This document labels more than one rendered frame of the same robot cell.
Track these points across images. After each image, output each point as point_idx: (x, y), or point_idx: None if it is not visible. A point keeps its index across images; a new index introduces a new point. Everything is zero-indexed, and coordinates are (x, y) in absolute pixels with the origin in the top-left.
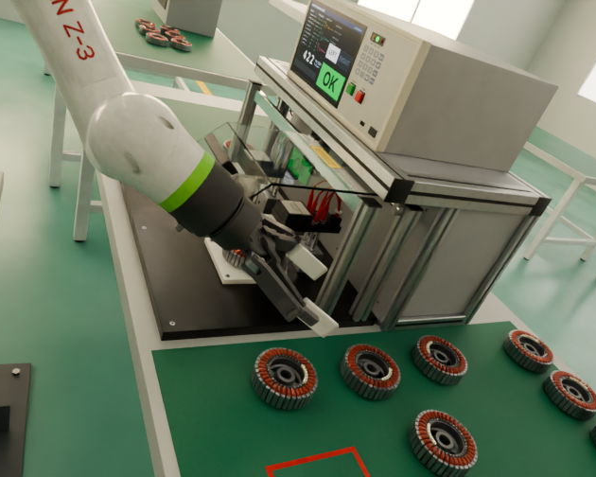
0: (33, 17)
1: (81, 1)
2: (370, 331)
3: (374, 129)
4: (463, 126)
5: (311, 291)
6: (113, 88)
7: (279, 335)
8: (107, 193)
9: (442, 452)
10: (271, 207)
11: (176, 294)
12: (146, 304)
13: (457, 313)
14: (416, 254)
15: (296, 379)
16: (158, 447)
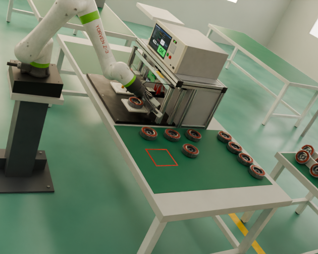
0: (96, 44)
1: (106, 40)
2: (173, 127)
3: (173, 67)
4: (199, 66)
5: (155, 115)
6: (112, 59)
7: (146, 125)
8: (87, 84)
9: (189, 150)
10: None
11: (117, 113)
12: (108, 115)
13: (202, 125)
14: (186, 103)
15: None
16: (120, 142)
